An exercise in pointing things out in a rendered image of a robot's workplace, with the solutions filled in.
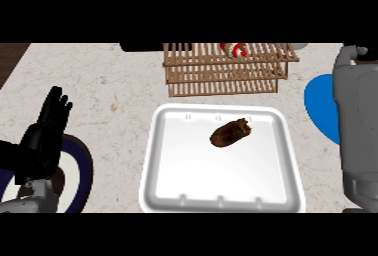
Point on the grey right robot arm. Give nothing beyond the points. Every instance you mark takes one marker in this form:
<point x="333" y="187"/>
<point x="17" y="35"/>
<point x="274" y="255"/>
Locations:
<point x="358" y="133"/>

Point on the black appliance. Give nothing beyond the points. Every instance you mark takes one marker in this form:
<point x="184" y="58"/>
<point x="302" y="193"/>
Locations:
<point x="142" y="46"/>

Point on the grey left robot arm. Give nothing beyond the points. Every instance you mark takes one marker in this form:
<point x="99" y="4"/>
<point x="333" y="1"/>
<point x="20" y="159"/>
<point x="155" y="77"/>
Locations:
<point x="34" y="201"/>

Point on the brown cupcake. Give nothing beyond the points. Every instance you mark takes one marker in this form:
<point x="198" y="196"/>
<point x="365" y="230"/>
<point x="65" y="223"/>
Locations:
<point x="229" y="134"/>

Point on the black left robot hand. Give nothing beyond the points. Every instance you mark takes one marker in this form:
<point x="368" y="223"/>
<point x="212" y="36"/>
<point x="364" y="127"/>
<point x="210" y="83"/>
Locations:
<point x="43" y="146"/>

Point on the grey round object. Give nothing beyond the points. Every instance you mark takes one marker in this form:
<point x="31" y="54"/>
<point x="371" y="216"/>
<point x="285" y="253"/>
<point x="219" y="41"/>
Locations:
<point x="299" y="45"/>

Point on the white rectangular tray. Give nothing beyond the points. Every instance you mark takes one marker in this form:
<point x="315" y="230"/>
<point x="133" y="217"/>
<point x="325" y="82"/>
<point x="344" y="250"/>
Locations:
<point x="222" y="176"/>

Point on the wooden tiered shelf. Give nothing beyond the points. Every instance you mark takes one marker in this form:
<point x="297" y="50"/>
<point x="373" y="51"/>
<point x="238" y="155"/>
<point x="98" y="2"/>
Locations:
<point x="222" y="76"/>

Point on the red and white item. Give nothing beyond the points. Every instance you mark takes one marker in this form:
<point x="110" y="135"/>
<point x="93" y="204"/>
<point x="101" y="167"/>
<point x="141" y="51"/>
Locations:
<point x="237" y="50"/>

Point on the white plate dark blue rim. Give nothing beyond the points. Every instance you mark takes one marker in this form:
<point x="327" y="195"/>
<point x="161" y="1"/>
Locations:
<point x="79" y="173"/>

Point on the blue round plate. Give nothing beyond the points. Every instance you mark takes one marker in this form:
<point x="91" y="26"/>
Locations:
<point x="321" y="106"/>

